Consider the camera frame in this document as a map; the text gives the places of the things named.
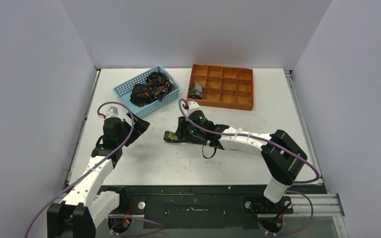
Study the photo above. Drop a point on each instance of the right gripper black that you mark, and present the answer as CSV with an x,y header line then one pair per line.
x,y
182,130

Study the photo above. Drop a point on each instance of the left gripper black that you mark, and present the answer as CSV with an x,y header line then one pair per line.
x,y
140,126

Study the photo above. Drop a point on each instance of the blue yellow floral tie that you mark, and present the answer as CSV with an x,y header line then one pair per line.
x,y
176,137

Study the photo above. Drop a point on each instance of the orange wooden compartment tray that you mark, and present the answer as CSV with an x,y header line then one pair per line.
x,y
224,86

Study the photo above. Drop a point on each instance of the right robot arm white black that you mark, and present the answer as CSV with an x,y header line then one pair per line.
x,y
282,155

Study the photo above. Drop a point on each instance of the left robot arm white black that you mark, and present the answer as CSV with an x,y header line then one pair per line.
x,y
82,210

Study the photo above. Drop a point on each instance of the black orange patterned tie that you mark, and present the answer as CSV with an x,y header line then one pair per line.
x,y
143,94

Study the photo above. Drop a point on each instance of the blue plastic basket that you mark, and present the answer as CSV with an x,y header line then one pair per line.
x,y
123,92

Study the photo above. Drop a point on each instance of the rolled dark patterned tie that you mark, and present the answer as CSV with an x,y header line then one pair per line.
x,y
196,91

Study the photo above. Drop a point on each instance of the dark patterned tie in basket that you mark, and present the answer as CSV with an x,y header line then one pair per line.
x,y
160,85

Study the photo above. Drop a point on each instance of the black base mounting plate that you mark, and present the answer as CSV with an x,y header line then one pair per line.
x,y
198,207

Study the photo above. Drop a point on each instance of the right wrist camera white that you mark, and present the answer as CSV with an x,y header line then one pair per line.
x,y
191,106

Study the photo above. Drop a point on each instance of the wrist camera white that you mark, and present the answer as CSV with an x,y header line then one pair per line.
x,y
191,106
112,112

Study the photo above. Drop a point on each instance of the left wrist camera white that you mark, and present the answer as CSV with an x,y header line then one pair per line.
x,y
112,112

